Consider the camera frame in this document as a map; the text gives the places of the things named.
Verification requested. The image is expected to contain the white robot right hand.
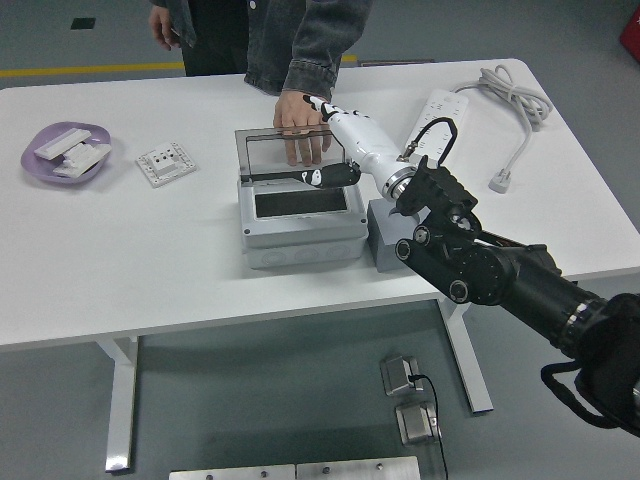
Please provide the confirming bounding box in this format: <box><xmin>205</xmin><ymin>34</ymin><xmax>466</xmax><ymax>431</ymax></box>
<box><xmin>301</xmin><ymin>93</ymin><xmax>411</xmax><ymax>191</ymax></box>

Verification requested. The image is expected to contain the person's left hand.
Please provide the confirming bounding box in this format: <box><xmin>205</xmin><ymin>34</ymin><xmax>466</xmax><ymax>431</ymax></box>
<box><xmin>273</xmin><ymin>91</ymin><xmax>334</xmax><ymax>168</ymax></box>

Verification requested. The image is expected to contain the person's right hand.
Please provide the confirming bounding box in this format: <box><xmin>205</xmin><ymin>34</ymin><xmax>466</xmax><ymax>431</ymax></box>
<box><xmin>148</xmin><ymin>4</ymin><xmax>184</xmax><ymax>51</ymax></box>

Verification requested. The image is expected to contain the grey junction box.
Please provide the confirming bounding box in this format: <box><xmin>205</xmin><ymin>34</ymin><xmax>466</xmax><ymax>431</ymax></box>
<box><xmin>233</xmin><ymin>127</ymin><xmax>369</xmax><ymax>272</ymax></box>

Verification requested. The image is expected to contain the metal floor socket box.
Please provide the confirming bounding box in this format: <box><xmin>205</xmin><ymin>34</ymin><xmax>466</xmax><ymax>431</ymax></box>
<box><xmin>378</xmin><ymin>354</ymin><xmax>424</xmax><ymax>398</ymax></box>
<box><xmin>394</xmin><ymin>402</ymin><xmax>444</xmax><ymax>447</ymax></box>

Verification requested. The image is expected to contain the red object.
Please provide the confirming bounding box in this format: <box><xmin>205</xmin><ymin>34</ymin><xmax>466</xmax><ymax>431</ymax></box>
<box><xmin>618</xmin><ymin>10</ymin><xmax>640</xmax><ymax>51</ymax></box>

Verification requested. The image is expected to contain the person's torso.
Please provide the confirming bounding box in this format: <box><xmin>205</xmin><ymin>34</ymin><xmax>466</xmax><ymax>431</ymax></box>
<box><xmin>149</xmin><ymin>0</ymin><xmax>314</xmax><ymax>96</ymax></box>

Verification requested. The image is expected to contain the white power strip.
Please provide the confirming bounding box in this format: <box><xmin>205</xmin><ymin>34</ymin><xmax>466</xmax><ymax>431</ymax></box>
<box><xmin>403</xmin><ymin>88</ymin><xmax>470</xmax><ymax>169</ymax></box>

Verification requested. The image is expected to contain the grey cube holder block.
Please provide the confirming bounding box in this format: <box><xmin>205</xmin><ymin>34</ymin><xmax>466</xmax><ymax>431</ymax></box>
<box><xmin>366</xmin><ymin>197</ymin><xmax>432</xmax><ymax>274</ymax></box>

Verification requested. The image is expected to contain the white stepped plastic piece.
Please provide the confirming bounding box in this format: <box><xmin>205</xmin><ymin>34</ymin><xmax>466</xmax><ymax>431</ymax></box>
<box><xmin>60</xmin><ymin>141</ymin><xmax>112</xmax><ymax>170</ymax></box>

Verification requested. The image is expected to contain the long white plastic bar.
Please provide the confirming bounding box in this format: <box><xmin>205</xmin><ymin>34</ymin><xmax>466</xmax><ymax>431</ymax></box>
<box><xmin>33</xmin><ymin>128</ymin><xmax>93</xmax><ymax>161</ymax></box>

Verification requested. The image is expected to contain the purple plate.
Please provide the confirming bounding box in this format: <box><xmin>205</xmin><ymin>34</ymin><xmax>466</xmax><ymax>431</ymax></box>
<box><xmin>19</xmin><ymin>121</ymin><xmax>113</xmax><ymax>189</ymax></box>

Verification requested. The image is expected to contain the white table leg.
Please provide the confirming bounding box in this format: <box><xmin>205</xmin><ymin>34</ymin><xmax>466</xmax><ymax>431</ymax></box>
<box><xmin>437</xmin><ymin>297</ymin><xmax>496</xmax><ymax>415</ymax></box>
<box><xmin>94</xmin><ymin>335</ymin><xmax>140</xmax><ymax>475</ymax></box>

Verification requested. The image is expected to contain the white wall socket plate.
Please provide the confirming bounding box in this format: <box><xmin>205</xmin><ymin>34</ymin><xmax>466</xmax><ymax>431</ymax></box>
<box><xmin>134</xmin><ymin>141</ymin><xmax>199</xmax><ymax>189</ymax></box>

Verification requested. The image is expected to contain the grey power cable with plug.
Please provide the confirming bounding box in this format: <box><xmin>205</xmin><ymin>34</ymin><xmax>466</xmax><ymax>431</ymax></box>
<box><xmin>452</xmin><ymin>63</ymin><xmax>554</xmax><ymax>195</ymax></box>

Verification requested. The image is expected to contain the black floor cable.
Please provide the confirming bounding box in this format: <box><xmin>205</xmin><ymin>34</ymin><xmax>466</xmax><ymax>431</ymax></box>
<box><xmin>407</xmin><ymin>372</ymin><xmax>450</xmax><ymax>480</ymax></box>

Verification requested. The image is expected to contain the metal base plate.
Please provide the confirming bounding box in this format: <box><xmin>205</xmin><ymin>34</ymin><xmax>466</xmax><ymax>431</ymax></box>
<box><xmin>295</xmin><ymin>455</ymin><xmax>420</xmax><ymax>480</ymax></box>
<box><xmin>168</xmin><ymin>464</ymin><xmax>297</xmax><ymax>480</ymax></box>

